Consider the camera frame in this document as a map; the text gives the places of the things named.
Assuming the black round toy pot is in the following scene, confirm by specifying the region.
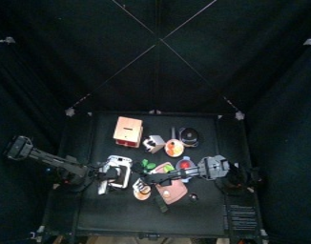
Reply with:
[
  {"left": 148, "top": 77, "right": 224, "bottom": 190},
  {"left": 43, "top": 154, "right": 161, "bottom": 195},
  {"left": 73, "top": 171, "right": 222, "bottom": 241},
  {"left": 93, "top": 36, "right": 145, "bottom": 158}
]
[{"left": 178, "top": 127, "right": 201, "bottom": 148}]

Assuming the pink cutting board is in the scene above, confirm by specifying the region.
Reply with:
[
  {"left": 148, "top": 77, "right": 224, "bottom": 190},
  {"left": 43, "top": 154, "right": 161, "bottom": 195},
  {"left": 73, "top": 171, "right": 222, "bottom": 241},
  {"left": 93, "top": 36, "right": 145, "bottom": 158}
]
[{"left": 150, "top": 161, "right": 189, "bottom": 206}]

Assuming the toy frying pan with food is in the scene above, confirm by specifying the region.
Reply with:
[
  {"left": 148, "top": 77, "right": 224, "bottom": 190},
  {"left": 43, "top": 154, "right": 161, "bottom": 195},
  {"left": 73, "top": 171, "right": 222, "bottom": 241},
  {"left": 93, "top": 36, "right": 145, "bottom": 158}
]
[{"left": 162, "top": 127, "right": 185, "bottom": 158}]

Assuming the tan wooden toy box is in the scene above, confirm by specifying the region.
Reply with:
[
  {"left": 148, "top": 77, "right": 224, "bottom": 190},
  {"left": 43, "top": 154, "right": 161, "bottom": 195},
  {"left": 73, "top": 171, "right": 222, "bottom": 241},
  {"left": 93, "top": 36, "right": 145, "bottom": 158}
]
[{"left": 112, "top": 115, "right": 145, "bottom": 149}]

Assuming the orange round plate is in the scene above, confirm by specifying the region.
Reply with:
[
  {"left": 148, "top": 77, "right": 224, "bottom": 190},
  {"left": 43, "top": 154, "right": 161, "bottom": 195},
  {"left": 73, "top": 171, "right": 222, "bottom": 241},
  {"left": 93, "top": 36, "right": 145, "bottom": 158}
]
[{"left": 132, "top": 184, "right": 153, "bottom": 201}]

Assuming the blue bowl with red food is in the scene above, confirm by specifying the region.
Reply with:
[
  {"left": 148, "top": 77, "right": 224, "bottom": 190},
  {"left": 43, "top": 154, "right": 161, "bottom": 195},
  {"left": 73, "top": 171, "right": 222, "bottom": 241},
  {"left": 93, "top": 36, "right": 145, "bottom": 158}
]
[{"left": 174, "top": 155, "right": 198, "bottom": 184}]

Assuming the green toy leaf vegetable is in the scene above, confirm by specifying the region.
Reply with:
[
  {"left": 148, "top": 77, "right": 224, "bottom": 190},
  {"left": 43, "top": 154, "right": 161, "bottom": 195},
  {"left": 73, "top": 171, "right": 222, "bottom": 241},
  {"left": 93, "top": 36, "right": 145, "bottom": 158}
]
[{"left": 140, "top": 158, "right": 157, "bottom": 172}]

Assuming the white printed label sticker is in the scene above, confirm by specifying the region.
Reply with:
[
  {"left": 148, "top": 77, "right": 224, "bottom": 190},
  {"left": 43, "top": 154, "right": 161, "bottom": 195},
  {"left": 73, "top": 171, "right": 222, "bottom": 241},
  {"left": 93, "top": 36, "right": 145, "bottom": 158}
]
[{"left": 226, "top": 204, "right": 260, "bottom": 232}]

